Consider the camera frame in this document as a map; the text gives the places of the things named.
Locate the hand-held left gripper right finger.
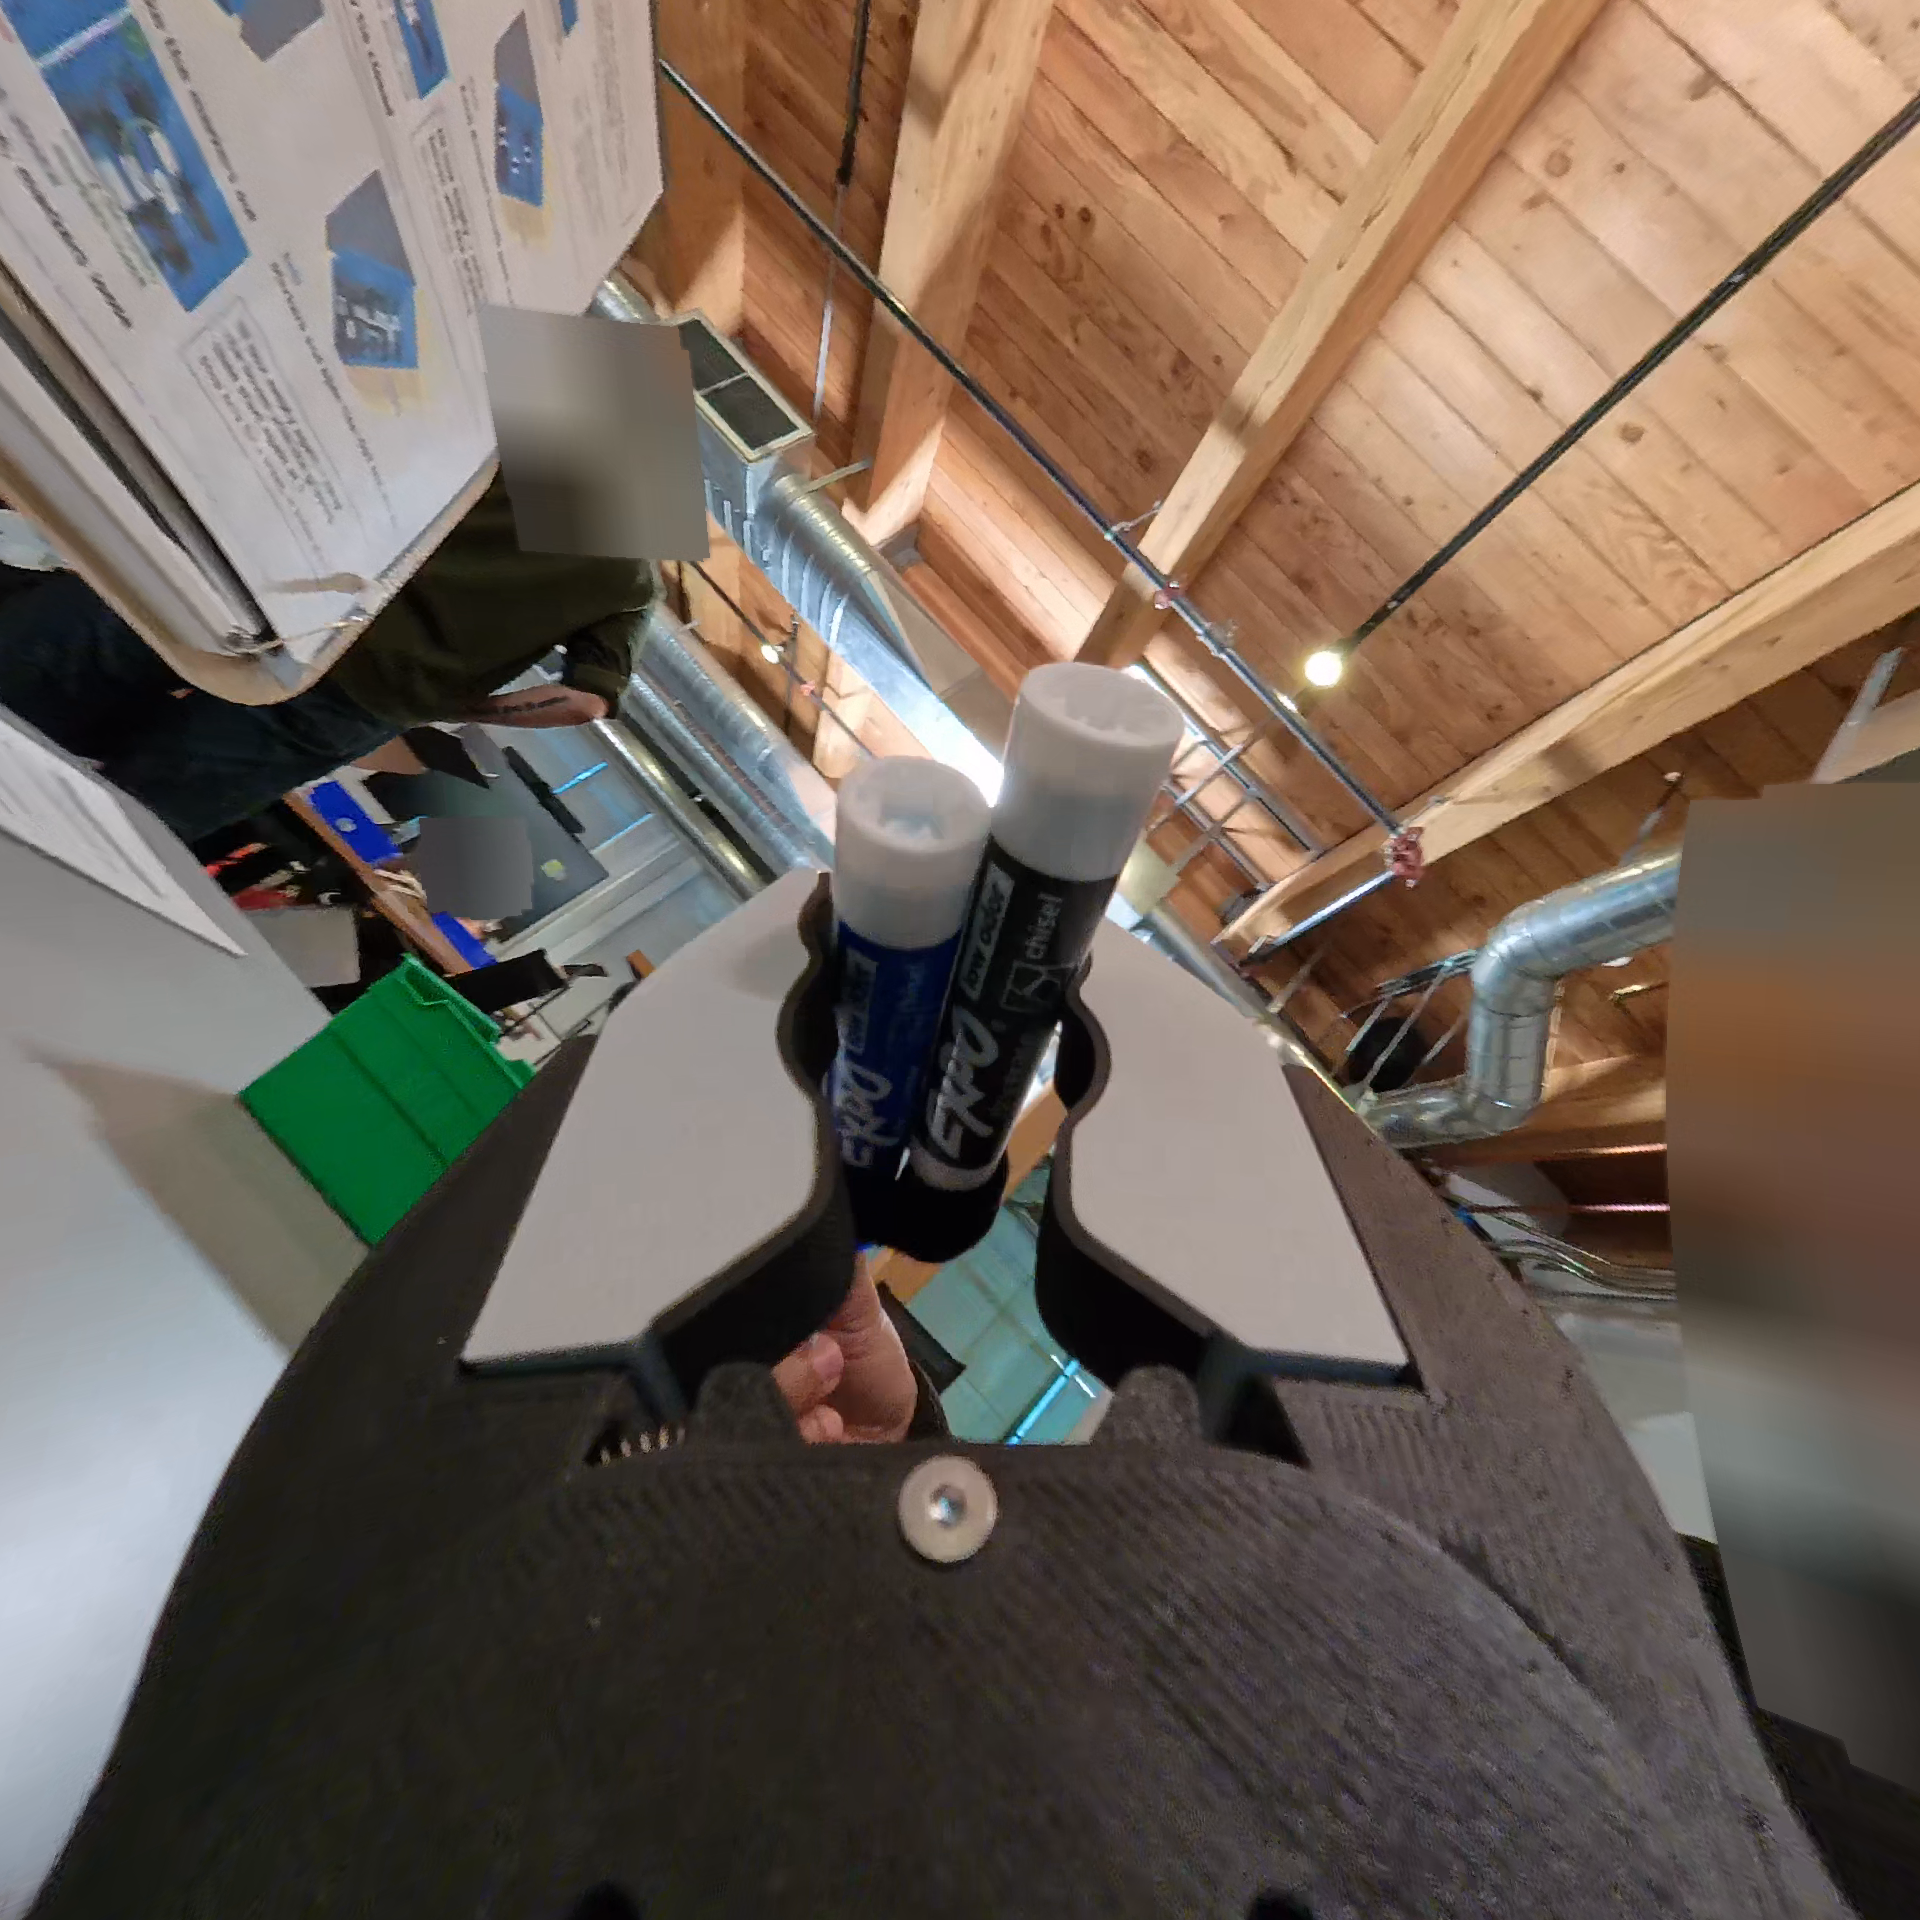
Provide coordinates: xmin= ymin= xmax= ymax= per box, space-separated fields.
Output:
xmin=1035 ymin=918 xmax=1412 ymax=1430

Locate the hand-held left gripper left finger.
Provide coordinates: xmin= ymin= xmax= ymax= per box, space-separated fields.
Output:
xmin=458 ymin=869 xmax=864 ymax=1418

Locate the black marker tie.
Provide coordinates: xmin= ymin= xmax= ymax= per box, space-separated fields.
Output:
xmin=841 ymin=1153 xmax=1011 ymax=1266

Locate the green plastic bin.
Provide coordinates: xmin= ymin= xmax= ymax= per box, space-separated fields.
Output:
xmin=240 ymin=958 xmax=537 ymax=1249

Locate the blue dry erase marker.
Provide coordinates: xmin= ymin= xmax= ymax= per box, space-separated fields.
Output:
xmin=825 ymin=755 xmax=994 ymax=1187

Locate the black dry erase marker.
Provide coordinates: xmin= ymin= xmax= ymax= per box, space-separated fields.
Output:
xmin=901 ymin=661 xmax=1188 ymax=1196

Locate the grey desk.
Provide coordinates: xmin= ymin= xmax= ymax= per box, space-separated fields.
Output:
xmin=0 ymin=707 xmax=602 ymax=1878

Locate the black panel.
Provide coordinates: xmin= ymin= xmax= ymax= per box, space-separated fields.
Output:
xmin=495 ymin=747 xmax=611 ymax=934

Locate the long wooden table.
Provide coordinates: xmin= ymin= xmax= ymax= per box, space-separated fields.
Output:
xmin=285 ymin=786 xmax=483 ymax=980

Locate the laminated paper sheet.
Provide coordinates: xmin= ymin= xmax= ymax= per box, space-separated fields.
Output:
xmin=0 ymin=719 xmax=248 ymax=958

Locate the white document stand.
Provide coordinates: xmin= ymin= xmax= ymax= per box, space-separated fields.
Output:
xmin=0 ymin=0 xmax=665 ymax=708

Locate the long metal ceiling pipe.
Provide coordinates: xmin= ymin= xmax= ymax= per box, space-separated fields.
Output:
xmin=654 ymin=61 xmax=1428 ymax=889

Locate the ceiling vent grille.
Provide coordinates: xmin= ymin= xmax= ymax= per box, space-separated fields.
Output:
xmin=675 ymin=317 xmax=816 ymax=462

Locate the bent silver duct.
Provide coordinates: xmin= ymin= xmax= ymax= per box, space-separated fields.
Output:
xmin=1358 ymin=857 xmax=1682 ymax=1149

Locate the silver spiral duct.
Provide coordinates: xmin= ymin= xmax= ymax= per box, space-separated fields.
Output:
xmin=619 ymin=611 xmax=842 ymax=889

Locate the large sheet metal duct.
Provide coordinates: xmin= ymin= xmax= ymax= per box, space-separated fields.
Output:
xmin=706 ymin=434 xmax=1011 ymax=800

